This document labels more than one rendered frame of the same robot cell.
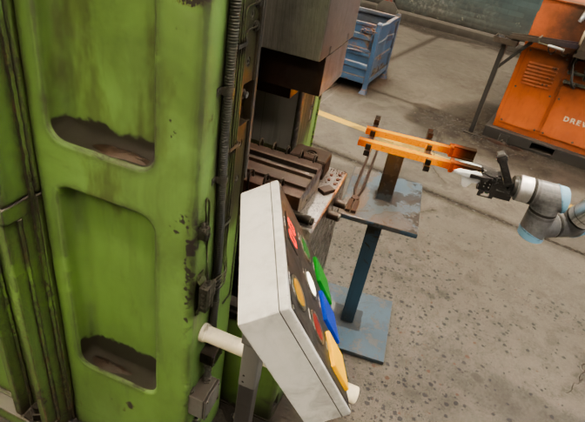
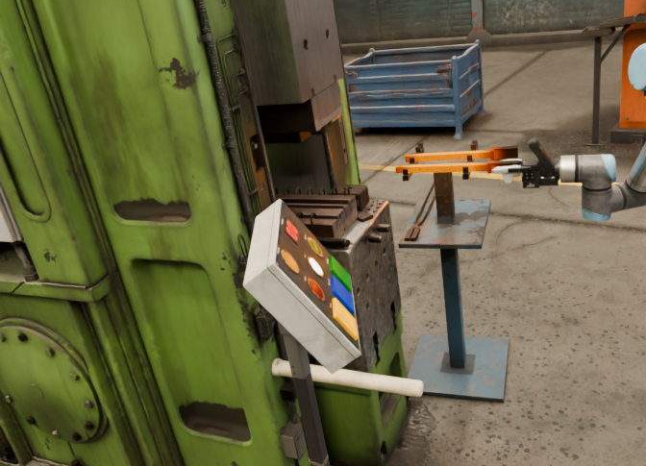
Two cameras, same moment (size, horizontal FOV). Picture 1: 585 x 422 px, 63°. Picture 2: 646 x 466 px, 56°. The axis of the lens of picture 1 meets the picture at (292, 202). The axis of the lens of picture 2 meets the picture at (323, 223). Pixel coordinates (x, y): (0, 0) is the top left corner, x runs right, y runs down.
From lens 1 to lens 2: 0.63 m
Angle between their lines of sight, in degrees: 14
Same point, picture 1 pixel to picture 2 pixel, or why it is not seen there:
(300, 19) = (278, 75)
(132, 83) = (164, 159)
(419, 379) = (547, 409)
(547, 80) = not seen: outside the picture
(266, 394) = (369, 441)
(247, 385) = (299, 375)
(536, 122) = not seen: outside the picture
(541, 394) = not seen: outside the picture
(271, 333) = (268, 287)
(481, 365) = (622, 383)
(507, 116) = (633, 113)
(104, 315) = (193, 378)
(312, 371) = (312, 316)
